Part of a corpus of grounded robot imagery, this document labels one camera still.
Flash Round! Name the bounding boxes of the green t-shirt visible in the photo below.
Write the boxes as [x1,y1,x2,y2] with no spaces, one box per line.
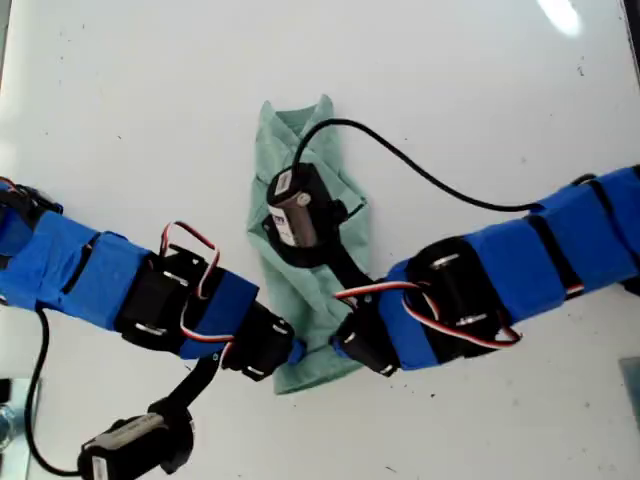
[244,93,374,396]

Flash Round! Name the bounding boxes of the red white servo wire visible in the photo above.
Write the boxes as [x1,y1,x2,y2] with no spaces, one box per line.
[332,281,431,301]
[178,294,236,351]
[399,287,524,351]
[158,221,222,301]

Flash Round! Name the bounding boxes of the black camera stalk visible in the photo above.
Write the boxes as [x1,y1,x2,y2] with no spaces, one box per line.
[319,244,381,301]
[149,344,226,416]

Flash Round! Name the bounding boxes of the black camera box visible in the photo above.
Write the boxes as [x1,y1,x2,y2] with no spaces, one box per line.
[78,398,197,476]
[262,162,351,269]

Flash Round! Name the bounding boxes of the black camera cable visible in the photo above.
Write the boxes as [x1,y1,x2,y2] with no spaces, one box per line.
[292,118,544,211]
[23,307,84,476]

